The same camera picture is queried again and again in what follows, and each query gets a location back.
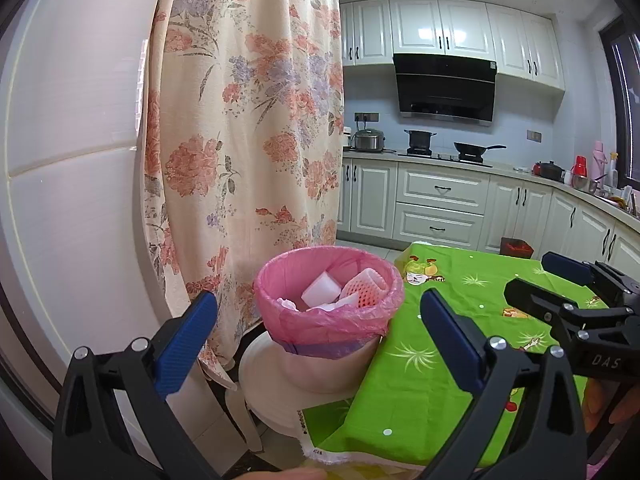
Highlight large pink foam net sleeve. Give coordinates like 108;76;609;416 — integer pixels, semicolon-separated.
341;267;388;308

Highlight white foam block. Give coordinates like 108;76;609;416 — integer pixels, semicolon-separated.
301;271;346;307

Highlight white plastic stool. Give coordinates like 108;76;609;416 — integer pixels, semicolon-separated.
223;332;383;453

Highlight gas stove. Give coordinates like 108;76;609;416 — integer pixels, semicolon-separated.
397;147;493;166

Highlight black cooking pot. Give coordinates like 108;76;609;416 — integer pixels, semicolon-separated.
404;130;437;153

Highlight white lower cabinets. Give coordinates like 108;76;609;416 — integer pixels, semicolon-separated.
336;157;640;266

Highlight green printed tablecloth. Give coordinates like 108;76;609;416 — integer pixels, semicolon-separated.
297;241;640;480

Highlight person's right hand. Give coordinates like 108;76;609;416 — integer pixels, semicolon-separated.
582;377;640;433

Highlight black range hood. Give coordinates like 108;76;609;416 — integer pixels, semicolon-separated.
392;53;497;127

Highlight white cabinets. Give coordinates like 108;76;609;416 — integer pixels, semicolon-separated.
340;0;566;92
336;157;640;266

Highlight small red floor bin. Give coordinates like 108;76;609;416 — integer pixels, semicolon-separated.
500;236;535;259

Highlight dark framed window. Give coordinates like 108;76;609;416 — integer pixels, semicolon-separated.
597;15;640;191

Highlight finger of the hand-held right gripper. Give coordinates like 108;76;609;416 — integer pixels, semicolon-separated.
504;277;640;342
541;251;640;307

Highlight white foam piece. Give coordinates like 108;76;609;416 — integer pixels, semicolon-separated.
320;295;361;313

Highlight white bin with pink bag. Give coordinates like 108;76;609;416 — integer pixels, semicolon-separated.
253;246;405;393

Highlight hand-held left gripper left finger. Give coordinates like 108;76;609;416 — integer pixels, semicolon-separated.
51;290;221;480

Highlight black frying pan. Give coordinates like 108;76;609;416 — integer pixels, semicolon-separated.
453;141;507;158

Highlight white upper cabinets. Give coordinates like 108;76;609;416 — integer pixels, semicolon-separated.
340;0;566;92

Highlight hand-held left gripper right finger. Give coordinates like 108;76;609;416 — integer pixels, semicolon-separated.
419;288;588;480

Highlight dark casserole pot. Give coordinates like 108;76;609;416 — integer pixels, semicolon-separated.
533;161;566;181

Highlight steel pressure cooker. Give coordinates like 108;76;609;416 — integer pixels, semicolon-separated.
351;129;387;152

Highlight floral curtain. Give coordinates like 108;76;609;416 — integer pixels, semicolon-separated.
136;0;346;391

